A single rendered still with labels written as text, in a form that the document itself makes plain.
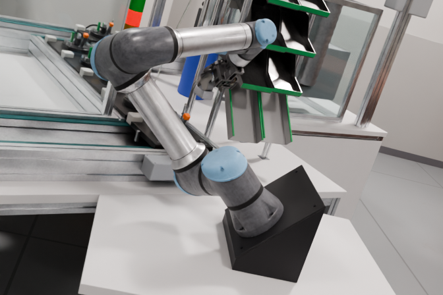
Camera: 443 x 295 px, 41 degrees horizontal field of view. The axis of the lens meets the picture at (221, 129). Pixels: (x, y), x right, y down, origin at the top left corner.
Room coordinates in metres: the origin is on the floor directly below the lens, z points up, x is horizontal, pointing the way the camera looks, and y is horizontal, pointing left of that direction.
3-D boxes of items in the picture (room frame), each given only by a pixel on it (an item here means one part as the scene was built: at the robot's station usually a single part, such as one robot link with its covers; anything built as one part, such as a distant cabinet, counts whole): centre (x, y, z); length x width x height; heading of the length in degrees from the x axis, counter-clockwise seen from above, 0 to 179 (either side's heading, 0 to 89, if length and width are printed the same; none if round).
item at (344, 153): (3.50, -0.34, 0.43); 1.11 x 0.68 x 0.86; 129
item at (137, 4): (2.03, 0.40, 1.39); 0.05 x 0.05 x 0.05
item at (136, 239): (1.60, -0.17, 0.84); 0.90 x 0.70 x 0.03; 101
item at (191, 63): (3.05, 0.21, 1.00); 0.16 x 0.16 x 0.27
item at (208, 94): (2.08, 0.11, 1.17); 0.08 x 0.04 x 0.07; 36
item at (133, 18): (2.03, 0.40, 1.34); 0.05 x 0.05 x 0.05
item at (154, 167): (1.83, 0.11, 0.93); 0.21 x 0.07 x 0.06; 129
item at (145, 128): (2.05, 0.18, 0.96); 0.24 x 0.24 x 0.02; 39
